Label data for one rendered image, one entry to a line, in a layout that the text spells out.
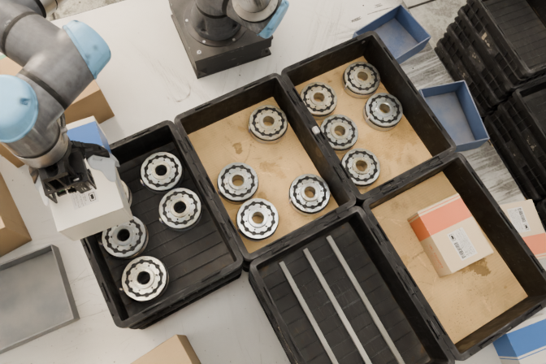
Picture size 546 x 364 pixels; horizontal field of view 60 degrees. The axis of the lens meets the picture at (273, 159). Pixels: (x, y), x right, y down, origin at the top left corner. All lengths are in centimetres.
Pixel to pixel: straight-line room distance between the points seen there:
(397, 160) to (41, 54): 92
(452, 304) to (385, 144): 44
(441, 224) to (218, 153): 58
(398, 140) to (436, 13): 149
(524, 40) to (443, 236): 114
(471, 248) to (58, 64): 96
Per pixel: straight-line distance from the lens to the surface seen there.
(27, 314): 140
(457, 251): 123
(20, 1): 78
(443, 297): 127
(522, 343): 140
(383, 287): 123
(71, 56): 70
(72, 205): 95
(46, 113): 69
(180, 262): 119
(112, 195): 93
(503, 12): 221
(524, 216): 148
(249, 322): 130
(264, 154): 126
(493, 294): 133
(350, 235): 123
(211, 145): 127
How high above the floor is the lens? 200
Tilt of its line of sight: 69 degrees down
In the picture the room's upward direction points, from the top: 11 degrees clockwise
